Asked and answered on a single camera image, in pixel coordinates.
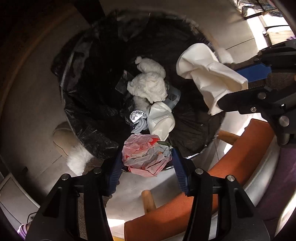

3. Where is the cream paper bag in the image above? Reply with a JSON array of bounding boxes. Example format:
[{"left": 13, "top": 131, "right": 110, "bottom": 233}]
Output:
[{"left": 176, "top": 43, "right": 248, "bottom": 115}]

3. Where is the pink wrapper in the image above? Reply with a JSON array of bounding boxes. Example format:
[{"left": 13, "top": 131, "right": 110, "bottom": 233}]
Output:
[{"left": 122, "top": 133, "right": 173, "bottom": 177}]

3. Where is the white paper bag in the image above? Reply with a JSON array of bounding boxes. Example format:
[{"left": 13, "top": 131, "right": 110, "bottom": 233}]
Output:
[{"left": 147, "top": 102, "right": 175, "bottom": 141}]

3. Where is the silver foil wrapper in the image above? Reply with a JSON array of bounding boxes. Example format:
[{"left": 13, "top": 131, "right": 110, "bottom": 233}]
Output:
[{"left": 129, "top": 110, "right": 148, "bottom": 133}]

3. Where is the grey striped wrapper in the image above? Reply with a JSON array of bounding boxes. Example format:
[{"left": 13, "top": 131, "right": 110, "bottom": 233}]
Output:
[{"left": 162, "top": 85, "right": 181, "bottom": 111}]

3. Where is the black lined trash bin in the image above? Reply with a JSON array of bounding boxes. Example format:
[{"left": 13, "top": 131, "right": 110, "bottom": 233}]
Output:
[{"left": 51, "top": 10, "right": 225, "bottom": 161}]

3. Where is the left fuzzy slipper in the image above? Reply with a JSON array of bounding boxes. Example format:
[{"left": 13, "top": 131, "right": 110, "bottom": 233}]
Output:
[{"left": 53, "top": 122, "right": 93, "bottom": 176}]

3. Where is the fuzzy slipper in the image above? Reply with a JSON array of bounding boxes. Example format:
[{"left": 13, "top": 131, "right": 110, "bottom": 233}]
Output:
[
  {"left": 207, "top": 34, "right": 234, "bottom": 64},
  {"left": 53, "top": 122, "right": 93, "bottom": 176}
]

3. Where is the right fuzzy slipper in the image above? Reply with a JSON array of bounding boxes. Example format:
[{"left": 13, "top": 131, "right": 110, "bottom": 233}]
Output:
[{"left": 207, "top": 34, "right": 234, "bottom": 64}]

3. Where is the orange wooden chair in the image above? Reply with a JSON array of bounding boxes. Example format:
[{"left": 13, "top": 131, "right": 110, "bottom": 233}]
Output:
[{"left": 125, "top": 119, "right": 274, "bottom": 240}]

